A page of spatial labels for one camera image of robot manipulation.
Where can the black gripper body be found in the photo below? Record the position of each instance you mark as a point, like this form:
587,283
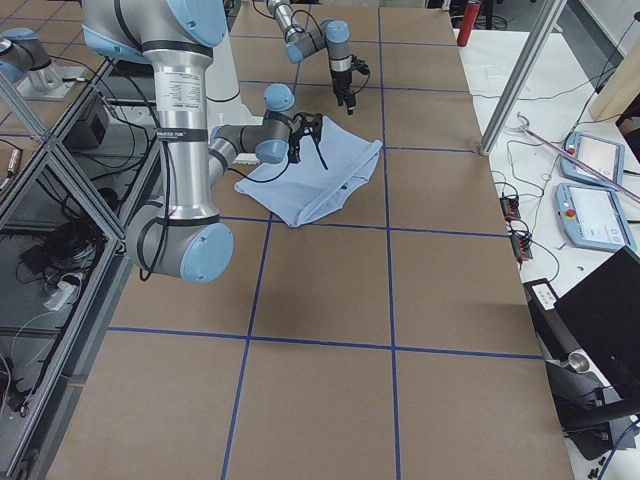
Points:
294,148
341,83

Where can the light blue t-shirt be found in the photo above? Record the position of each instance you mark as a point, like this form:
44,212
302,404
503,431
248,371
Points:
320,183

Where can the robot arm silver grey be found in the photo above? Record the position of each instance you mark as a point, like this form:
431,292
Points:
180,233
330,35

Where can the red cylinder bottle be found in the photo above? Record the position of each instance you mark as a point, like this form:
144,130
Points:
468,21

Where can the reacher grabber stick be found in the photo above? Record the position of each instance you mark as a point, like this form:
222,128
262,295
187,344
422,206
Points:
525,127

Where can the blue teach pendant far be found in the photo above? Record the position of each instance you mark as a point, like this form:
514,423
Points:
604,156

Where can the blue teach pendant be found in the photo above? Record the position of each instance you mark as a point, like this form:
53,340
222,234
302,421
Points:
592,217
604,156

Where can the blue teach pendant near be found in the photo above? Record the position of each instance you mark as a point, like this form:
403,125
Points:
592,217

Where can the black laptop on stand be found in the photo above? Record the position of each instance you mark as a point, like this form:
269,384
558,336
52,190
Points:
591,338

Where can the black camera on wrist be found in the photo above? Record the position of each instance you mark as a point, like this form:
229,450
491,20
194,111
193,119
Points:
311,125
359,65

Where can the white robot mounting base plate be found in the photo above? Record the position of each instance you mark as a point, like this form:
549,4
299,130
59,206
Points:
223,101

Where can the aluminium frame post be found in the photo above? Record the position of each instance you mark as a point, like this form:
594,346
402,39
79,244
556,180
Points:
535,42

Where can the aluminium frame rack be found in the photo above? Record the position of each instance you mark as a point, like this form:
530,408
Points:
63,265

